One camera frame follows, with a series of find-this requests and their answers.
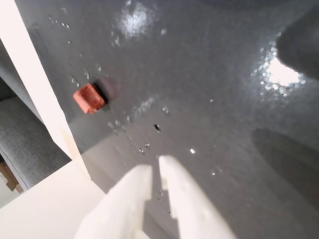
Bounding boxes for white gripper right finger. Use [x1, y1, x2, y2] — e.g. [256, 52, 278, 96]
[158, 155, 237, 239]

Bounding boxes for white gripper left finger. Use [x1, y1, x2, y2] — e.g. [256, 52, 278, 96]
[74, 164, 153, 239]

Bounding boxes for red cube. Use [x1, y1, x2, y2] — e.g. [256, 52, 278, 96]
[73, 83, 106, 115]

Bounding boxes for brown cardboard box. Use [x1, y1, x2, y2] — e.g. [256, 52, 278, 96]
[0, 159, 24, 194]

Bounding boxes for dark grey table mat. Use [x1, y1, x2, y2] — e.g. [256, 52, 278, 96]
[14, 0, 319, 239]

